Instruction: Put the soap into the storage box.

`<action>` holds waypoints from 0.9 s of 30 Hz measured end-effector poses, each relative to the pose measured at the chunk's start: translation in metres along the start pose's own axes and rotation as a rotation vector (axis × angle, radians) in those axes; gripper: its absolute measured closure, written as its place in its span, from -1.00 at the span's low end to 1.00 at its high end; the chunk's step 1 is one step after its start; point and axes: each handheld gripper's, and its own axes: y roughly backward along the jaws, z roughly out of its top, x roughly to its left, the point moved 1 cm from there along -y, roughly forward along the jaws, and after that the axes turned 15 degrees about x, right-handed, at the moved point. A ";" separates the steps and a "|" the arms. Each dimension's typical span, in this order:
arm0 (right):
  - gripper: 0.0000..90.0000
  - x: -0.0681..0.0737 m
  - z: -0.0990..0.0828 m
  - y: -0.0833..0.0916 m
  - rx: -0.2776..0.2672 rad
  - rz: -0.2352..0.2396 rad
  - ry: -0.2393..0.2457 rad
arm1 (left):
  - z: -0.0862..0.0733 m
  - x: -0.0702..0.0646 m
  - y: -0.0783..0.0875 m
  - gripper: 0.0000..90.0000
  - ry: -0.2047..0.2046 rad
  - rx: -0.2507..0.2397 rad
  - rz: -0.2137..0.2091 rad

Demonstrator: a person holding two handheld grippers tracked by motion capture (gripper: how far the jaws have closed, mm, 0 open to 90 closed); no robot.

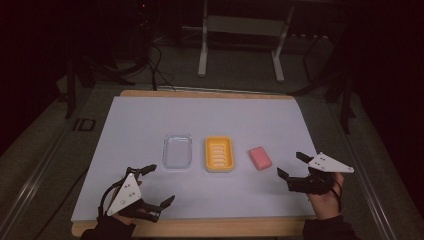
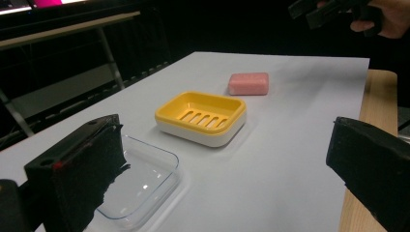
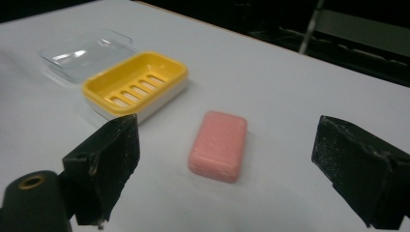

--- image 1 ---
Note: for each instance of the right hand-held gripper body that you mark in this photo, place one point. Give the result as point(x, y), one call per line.
point(328, 164)

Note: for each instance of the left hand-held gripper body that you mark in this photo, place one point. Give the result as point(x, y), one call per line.
point(126, 193)

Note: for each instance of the pink soap bar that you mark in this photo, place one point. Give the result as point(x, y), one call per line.
point(260, 158)

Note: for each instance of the yellow soap dish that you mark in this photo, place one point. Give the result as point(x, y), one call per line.
point(219, 154)

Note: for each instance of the person's left hand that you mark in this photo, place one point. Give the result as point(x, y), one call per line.
point(124, 218)

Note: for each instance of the person's right hand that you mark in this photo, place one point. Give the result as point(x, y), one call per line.
point(325, 203)

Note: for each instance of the white table mat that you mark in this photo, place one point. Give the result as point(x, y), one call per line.
point(200, 196)

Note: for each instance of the black tripod stand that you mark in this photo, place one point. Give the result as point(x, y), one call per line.
point(346, 100)
point(70, 86)

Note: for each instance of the white metal stand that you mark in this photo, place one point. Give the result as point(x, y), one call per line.
point(240, 26)

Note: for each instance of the dark equipment rack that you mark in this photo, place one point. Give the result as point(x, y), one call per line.
point(141, 23)

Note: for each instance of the metal floor rail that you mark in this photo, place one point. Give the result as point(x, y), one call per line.
point(366, 186)
point(30, 186)

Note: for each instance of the black floor bracket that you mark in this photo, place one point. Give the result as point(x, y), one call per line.
point(84, 124)

